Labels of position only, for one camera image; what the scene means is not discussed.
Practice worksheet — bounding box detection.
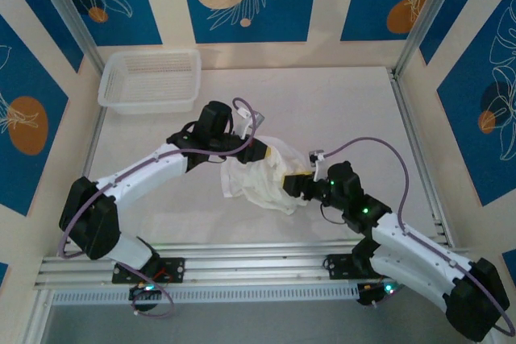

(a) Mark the white t-shirt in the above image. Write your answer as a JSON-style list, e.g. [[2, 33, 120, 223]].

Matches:
[[219, 134, 315, 217]]

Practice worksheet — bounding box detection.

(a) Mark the white plastic perforated basket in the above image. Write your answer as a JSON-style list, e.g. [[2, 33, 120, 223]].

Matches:
[[98, 48, 202, 115]]

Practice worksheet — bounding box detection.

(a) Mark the right controller board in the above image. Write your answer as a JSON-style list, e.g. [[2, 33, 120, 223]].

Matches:
[[356, 281, 404, 308]]

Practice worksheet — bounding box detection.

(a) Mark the controller board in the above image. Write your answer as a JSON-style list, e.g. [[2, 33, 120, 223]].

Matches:
[[128, 282, 163, 313], [356, 281, 404, 308]]

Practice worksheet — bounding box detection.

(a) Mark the left controller board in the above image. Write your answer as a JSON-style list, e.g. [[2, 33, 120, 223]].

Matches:
[[128, 282, 163, 313]]

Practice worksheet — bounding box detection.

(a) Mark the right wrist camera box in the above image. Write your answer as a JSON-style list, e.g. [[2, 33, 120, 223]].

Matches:
[[307, 150, 328, 182]]

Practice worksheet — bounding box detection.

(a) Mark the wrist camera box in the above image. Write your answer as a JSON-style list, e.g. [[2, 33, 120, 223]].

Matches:
[[235, 107, 268, 136], [307, 150, 328, 182]]

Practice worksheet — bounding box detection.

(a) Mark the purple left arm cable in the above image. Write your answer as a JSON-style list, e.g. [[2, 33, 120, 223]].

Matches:
[[58, 97, 263, 319]]

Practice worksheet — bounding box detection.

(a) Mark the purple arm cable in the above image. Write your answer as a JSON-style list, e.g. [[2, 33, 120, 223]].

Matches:
[[58, 97, 263, 319], [320, 137, 516, 337]]

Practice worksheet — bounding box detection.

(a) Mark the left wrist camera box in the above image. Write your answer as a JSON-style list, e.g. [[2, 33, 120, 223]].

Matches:
[[235, 107, 268, 136]]

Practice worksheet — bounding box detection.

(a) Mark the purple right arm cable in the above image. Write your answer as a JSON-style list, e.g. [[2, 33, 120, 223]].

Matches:
[[320, 137, 516, 337]]

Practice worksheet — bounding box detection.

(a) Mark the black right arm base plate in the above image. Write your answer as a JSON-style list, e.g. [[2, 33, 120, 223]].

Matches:
[[324, 253, 402, 280]]

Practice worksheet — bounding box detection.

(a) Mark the aluminium side rail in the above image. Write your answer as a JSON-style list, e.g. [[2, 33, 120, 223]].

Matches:
[[388, 68, 456, 247]]

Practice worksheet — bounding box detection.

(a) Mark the aluminium front rail frame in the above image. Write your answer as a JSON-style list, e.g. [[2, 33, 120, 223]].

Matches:
[[34, 241, 476, 292]]

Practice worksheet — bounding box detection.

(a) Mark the slotted grey cable duct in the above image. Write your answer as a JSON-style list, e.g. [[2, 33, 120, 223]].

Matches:
[[50, 283, 360, 305]]

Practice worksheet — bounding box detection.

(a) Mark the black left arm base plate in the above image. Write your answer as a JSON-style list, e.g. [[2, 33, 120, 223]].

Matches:
[[111, 257, 186, 284]]

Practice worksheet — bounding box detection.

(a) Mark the aluminium corner post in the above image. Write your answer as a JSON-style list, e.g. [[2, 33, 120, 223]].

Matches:
[[30, 0, 105, 76], [393, 0, 460, 78]]

